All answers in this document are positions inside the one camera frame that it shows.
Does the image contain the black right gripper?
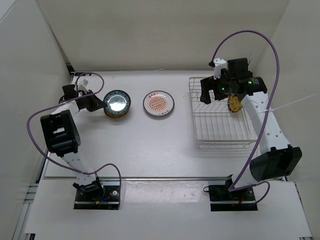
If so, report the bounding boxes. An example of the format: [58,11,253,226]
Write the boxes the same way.
[200,70,235,105]

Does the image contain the yellow patterned plate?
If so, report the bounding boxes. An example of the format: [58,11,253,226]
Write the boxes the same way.
[103,107,130,118]

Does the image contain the teal blue patterned plate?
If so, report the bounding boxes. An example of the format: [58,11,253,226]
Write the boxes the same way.
[103,90,131,114]

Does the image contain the yellow brown plate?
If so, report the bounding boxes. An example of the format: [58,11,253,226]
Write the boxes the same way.
[227,95,243,113]

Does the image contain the white plate orange sunburst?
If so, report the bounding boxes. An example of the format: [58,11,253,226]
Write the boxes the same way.
[142,90,175,116]

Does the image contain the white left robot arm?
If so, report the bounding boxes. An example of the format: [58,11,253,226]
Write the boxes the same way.
[40,84,107,200]

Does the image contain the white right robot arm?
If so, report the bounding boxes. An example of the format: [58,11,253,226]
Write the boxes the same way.
[200,58,302,200]

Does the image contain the black XDOF label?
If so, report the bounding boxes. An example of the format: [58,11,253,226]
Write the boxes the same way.
[74,72,89,77]

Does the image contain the white zip tie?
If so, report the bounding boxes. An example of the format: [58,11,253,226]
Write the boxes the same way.
[256,93,318,115]

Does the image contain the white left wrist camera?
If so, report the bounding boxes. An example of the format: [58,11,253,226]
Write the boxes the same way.
[77,79,88,93]

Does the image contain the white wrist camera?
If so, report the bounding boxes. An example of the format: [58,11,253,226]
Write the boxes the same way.
[208,57,228,80]
[77,79,88,93]

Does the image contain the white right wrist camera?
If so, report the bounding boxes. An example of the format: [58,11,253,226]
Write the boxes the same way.
[208,57,228,80]

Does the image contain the silver wire dish rack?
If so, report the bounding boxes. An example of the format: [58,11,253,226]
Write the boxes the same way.
[188,77,257,148]

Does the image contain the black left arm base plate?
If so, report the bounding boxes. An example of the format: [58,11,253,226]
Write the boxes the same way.
[73,181,121,210]

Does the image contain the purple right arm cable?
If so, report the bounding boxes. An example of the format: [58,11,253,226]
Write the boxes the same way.
[211,29,280,210]

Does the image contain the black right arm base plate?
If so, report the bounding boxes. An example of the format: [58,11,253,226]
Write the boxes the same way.
[203,185,258,212]

